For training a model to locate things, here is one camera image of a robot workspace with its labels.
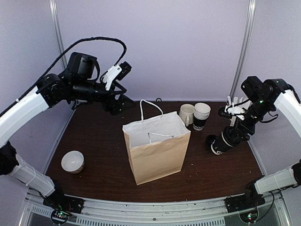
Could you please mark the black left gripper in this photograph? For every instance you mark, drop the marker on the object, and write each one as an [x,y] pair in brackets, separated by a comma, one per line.
[115,108]

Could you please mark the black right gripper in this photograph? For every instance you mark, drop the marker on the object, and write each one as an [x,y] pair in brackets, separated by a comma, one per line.
[240,125]

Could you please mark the black paper coffee cup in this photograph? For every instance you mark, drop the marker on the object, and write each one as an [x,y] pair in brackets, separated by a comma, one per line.
[227,139]

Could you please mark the stack of black paper cups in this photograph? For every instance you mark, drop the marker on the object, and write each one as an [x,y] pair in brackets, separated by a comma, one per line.
[200,115]

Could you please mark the brown paper takeout bag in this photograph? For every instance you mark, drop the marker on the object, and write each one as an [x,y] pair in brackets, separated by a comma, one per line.
[156,146]

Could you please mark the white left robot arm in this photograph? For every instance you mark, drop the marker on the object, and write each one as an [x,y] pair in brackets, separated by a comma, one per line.
[81,80]

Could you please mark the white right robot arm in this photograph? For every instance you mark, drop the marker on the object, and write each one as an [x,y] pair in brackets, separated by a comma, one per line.
[270,95]

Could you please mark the wrapped white straws bundle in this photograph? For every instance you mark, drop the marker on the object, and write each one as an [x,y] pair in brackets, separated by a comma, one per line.
[236,102]

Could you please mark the stack of black cup lids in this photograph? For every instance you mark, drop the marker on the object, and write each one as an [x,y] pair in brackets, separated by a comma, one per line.
[210,139]

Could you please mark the cream ribbed ceramic mug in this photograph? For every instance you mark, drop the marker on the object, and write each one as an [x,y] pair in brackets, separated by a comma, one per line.
[186,114]

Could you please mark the white ceramic bowl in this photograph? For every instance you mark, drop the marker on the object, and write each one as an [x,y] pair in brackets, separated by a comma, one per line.
[73,162]

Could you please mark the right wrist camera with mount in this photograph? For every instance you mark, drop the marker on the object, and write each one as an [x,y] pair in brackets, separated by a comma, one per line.
[229,111]

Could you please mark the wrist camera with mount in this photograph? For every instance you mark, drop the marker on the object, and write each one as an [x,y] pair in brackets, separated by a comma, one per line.
[229,111]
[116,72]

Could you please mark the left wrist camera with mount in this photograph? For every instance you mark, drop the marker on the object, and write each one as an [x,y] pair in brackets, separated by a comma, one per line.
[116,72]

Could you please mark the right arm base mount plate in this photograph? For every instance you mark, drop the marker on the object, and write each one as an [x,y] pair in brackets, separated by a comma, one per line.
[243,202]

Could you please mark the aluminium front rail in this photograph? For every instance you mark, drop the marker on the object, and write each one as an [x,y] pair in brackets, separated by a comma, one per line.
[210,212]

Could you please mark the left aluminium frame post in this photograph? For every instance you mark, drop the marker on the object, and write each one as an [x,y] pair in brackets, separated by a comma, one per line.
[55,19]

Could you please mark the aluminium frame post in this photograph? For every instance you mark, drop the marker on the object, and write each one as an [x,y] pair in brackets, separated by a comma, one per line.
[55,19]
[244,47]

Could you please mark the right aluminium frame post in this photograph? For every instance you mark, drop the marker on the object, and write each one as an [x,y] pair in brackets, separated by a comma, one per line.
[244,47]

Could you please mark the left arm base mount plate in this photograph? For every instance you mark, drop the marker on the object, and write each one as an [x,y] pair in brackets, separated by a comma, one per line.
[63,202]

